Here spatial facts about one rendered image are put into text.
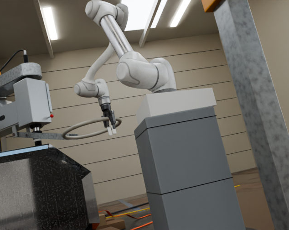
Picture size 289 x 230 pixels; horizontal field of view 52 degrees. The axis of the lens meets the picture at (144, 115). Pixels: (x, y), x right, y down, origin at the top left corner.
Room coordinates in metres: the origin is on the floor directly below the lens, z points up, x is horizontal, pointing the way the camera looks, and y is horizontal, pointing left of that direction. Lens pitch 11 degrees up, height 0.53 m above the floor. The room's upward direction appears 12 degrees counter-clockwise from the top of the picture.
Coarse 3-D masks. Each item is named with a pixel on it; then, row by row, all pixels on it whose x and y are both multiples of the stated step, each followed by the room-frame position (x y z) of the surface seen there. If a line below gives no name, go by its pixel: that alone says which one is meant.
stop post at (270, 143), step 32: (224, 0) 0.85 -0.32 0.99; (224, 32) 0.89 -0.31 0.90; (256, 32) 0.87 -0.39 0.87; (256, 64) 0.85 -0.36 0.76; (256, 96) 0.84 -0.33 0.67; (256, 128) 0.87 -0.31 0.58; (256, 160) 0.91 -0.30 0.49; (288, 160) 0.86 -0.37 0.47; (288, 192) 0.85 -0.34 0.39; (288, 224) 0.86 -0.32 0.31
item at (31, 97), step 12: (24, 84) 2.53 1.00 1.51; (36, 84) 2.60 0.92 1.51; (24, 96) 2.54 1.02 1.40; (36, 96) 2.58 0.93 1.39; (24, 108) 2.55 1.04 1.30; (36, 108) 2.57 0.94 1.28; (48, 108) 2.69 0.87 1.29; (24, 120) 2.56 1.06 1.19; (36, 120) 2.55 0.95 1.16; (48, 120) 2.67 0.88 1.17
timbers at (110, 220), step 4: (108, 220) 3.53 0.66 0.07; (112, 220) 3.29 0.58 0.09; (116, 220) 3.23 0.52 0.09; (120, 220) 3.16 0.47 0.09; (108, 224) 3.09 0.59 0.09; (112, 224) 3.09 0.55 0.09; (116, 224) 3.11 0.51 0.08; (120, 224) 3.12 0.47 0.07; (124, 224) 3.13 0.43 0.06; (100, 228) 3.06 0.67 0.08; (120, 228) 3.11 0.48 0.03; (124, 228) 3.13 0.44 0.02
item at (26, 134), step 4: (20, 132) 2.67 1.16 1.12; (24, 132) 2.65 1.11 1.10; (28, 132) 2.62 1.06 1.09; (20, 136) 2.68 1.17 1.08; (24, 136) 2.65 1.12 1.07; (28, 136) 2.62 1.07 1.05; (32, 136) 2.60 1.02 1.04; (36, 136) 2.57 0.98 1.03; (40, 136) 2.55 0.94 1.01; (44, 136) 2.53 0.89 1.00; (48, 136) 2.50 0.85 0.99; (52, 136) 2.48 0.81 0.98; (56, 136) 2.46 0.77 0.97; (60, 136) 2.44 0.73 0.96
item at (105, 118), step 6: (90, 120) 2.10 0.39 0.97; (96, 120) 2.12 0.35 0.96; (102, 120) 2.14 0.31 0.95; (120, 120) 2.32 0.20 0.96; (72, 126) 2.12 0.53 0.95; (78, 126) 2.11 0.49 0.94; (66, 132) 2.17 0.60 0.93; (96, 132) 2.56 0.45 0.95; (102, 132) 2.56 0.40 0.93; (66, 138) 2.35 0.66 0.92; (72, 138) 2.44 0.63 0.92; (78, 138) 2.49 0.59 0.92
